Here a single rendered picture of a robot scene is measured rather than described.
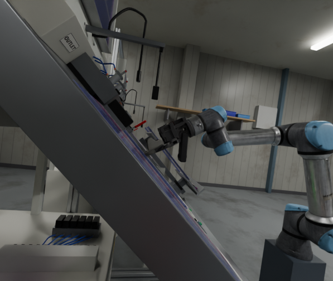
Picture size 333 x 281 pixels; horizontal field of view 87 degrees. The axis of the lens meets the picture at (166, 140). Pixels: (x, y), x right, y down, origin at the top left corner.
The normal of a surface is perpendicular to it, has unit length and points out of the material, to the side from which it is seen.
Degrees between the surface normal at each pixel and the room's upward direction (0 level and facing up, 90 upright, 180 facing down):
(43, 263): 90
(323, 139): 82
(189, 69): 90
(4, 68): 90
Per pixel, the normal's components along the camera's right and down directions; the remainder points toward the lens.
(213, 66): 0.14, 0.04
